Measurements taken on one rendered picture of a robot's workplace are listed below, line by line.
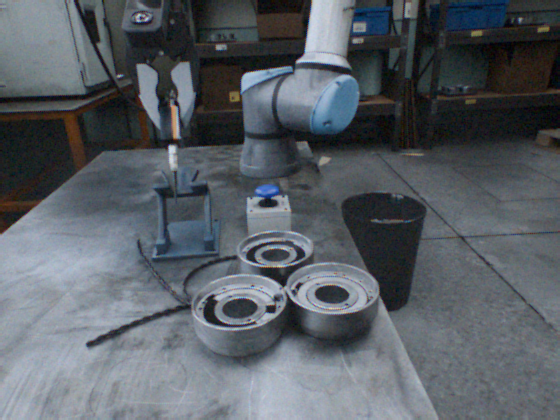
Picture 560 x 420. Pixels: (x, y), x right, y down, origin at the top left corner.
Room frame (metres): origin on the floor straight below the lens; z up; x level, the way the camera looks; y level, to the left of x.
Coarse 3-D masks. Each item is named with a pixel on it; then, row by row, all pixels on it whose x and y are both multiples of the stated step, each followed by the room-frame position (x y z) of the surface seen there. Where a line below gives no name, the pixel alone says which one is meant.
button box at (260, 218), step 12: (252, 204) 0.66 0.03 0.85; (264, 204) 0.65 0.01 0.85; (276, 204) 0.66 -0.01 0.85; (288, 204) 0.66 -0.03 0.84; (252, 216) 0.63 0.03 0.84; (264, 216) 0.63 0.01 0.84; (276, 216) 0.63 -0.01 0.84; (288, 216) 0.63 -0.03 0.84; (252, 228) 0.63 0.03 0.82; (264, 228) 0.63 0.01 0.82; (276, 228) 0.63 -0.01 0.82; (288, 228) 0.63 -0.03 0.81
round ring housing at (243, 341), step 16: (208, 288) 0.43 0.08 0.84; (224, 288) 0.44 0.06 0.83; (240, 288) 0.44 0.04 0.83; (256, 288) 0.44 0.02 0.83; (272, 288) 0.43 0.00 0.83; (192, 304) 0.39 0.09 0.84; (224, 304) 0.41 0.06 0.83; (240, 304) 0.42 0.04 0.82; (256, 304) 0.41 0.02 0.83; (224, 320) 0.38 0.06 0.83; (240, 320) 0.37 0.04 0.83; (272, 320) 0.36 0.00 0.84; (208, 336) 0.36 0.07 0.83; (224, 336) 0.35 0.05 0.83; (240, 336) 0.35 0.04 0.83; (256, 336) 0.35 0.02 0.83; (272, 336) 0.36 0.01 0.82; (224, 352) 0.35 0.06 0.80; (240, 352) 0.35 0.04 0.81; (256, 352) 0.36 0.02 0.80
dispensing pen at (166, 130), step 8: (168, 96) 0.63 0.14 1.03; (168, 104) 0.63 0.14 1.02; (160, 112) 0.61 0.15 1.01; (168, 112) 0.61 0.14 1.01; (160, 120) 0.60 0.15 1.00; (168, 120) 0.60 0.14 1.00; (160, 128) 0.59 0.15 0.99; (168, 128) 0.59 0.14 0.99; (160, 136) 0.59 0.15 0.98; (168, 136) 0.59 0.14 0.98; (168, 144) 0.60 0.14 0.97; (176, 144) 0.60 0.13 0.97; (176, 152) 0.59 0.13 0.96; (176, 160) 0.58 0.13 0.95; (176, 168) 0.58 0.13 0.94; (176, 176) 0.57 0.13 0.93; (176, 184) 0.57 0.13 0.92; (176, 192) 0.56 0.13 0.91; (176, 200) 0.56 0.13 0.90
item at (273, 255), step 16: (256, 240) 0.56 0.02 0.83; (272, 240) 0.56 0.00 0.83; (304, 240) 0.54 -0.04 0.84; (240, 256) 0.49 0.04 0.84; (256, 256) 0.51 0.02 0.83; (272, 256) 0.54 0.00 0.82; (288, 256) 0.52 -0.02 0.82; (240, 272) 0.49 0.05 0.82; (256, 272) 0.47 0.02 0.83; (272, 272) 0.46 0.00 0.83; (288, 272) 0.47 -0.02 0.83
